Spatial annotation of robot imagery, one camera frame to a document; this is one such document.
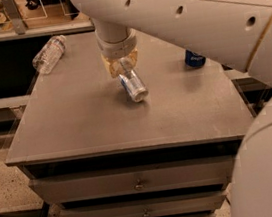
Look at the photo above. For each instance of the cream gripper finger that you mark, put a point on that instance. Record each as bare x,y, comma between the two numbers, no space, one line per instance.
129,62
113,66

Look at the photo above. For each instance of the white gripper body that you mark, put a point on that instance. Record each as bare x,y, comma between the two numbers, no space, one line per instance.
118,49

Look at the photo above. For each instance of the silver redbull can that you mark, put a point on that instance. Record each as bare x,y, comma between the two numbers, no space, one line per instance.
134,86

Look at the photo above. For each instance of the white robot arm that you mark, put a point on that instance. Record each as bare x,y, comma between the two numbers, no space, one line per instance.
237,33

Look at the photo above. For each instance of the blue pepsi can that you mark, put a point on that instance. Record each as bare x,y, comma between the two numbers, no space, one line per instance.
194,60

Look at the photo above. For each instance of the clear plastic water bottle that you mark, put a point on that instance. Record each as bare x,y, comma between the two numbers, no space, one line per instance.
46,59

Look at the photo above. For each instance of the grey drawer cabinet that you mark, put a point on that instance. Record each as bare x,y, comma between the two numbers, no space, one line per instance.
87,148

